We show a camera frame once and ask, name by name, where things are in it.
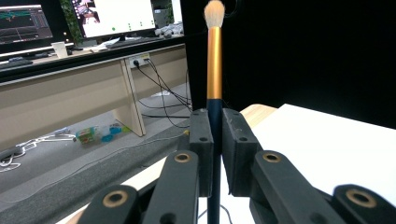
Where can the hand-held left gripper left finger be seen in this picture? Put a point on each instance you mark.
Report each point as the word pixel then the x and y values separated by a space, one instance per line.
pixel 202 149

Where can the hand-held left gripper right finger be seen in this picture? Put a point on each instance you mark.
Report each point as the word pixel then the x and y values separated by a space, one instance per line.
pixel 239 149

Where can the makeup brush with gold ferrule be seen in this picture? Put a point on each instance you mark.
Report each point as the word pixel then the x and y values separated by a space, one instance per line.
pixel 214 68

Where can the white table sheet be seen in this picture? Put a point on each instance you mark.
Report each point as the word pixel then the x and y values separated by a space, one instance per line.
pixel 327 149

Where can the blue packet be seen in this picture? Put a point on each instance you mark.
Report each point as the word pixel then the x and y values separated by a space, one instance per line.
pixel 110 132

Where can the white power strip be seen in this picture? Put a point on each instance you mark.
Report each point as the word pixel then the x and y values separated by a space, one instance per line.
pixel 139 59

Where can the green packet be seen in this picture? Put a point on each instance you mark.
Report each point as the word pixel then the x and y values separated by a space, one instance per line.
pixel 85 135

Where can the black curtain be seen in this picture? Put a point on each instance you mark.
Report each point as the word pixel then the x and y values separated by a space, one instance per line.
pixel 311 56

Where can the white clutter on desk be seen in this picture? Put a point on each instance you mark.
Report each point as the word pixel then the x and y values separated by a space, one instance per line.
pixel 169 30

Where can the black keyboard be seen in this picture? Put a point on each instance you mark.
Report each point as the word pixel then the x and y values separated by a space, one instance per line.
pixel 134 42

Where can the beige office desk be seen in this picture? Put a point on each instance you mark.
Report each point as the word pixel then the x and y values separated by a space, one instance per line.
pixel 62 99

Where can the large white-screen monitor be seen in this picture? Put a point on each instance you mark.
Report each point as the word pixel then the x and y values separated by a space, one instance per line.
pixel 118 17

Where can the white paper cup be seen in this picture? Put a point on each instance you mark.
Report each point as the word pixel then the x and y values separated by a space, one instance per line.
pixel 59 49

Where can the green vine plant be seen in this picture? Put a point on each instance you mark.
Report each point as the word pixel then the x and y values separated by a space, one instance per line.
pixel 72 21

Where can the dark grey tube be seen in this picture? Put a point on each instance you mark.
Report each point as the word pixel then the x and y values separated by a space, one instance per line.
pixel 11 152

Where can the dark grey keyboard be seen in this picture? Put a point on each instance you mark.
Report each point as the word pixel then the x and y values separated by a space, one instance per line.
pixel 14 63

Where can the small dark-screen monitor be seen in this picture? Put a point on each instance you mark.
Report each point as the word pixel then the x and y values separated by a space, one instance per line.
pixel 21 25

